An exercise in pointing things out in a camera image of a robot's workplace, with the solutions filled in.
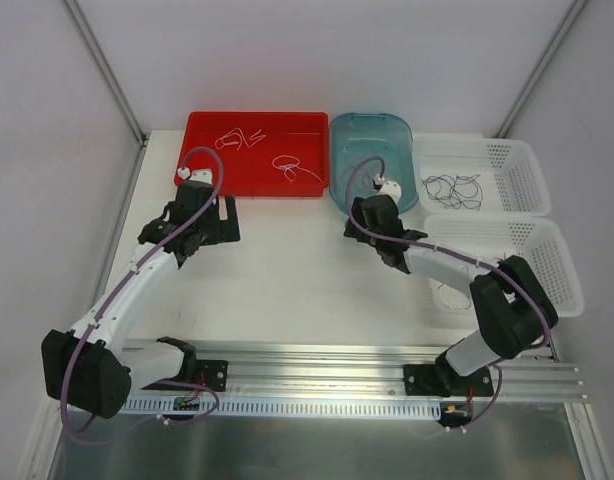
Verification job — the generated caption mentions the white wires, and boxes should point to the white wires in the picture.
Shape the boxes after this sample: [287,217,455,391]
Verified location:
[215,127,324,184]

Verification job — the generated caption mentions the aluminium mounting rail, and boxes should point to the aluminium mounting rail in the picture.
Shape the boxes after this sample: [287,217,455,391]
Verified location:
[49,342,588,404]

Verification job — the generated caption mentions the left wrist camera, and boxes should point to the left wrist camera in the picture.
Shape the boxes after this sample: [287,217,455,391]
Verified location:
[177,167,213,185]

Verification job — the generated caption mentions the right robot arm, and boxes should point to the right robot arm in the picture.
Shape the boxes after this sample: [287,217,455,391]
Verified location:
[344,195,558,398]

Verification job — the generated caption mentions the left aluminium frame post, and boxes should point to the left aluminium frame post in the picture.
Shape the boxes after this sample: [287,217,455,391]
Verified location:
[61,0,148,149]

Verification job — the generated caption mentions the right aluminium frame post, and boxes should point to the right aluminium frame post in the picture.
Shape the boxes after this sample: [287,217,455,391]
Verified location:
[494,0,591,138]

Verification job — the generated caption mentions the red plastic bin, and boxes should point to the red plastic bin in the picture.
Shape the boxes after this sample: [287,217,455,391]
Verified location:
[173,112,329,198]

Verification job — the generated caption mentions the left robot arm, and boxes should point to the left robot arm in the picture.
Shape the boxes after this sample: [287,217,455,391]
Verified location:
[41,180,241,419]

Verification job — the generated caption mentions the lower white perforated basket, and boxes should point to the lower white perforated basket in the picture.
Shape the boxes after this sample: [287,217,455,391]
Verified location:
[423,214,584,318]

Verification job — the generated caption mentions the brown wires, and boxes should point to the brown wires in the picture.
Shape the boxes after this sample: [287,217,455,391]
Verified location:
[434,254,513,309]

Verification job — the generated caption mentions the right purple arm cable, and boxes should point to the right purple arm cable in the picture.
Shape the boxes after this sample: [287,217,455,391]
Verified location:
[346,156,553,441]

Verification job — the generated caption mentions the aluminium frame post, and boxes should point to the aluminium frame post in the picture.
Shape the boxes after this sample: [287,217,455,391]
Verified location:
[61,0,148,149]
[494,0,591,138]

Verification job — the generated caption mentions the white slotted cable duct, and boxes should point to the white slotted cable duct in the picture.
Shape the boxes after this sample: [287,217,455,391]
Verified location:
[121,394,441,421]

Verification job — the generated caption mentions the purple wires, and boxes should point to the purple wires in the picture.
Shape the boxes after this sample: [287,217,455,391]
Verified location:
[419,172,484,211]

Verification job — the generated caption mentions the upper white perforated basket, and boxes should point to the upper white perforated basket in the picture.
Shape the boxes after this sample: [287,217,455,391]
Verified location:
[413,135,551,216]

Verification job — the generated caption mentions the teal translucent plastic bin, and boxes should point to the teal translucent plastic bin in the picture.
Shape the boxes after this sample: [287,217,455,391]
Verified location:
[329,113,419,213]

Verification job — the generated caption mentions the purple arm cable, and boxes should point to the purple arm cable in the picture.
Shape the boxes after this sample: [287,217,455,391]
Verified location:
[346,156,553,441]
[59,146,226,445]

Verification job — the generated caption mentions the white perforated basket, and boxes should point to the white perforated basket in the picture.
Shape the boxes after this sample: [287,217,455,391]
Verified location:
[423,214,584,318]
[413,135,551,216]

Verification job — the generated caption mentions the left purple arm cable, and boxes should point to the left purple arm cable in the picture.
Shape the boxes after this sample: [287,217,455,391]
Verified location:
[59,146,226,445]

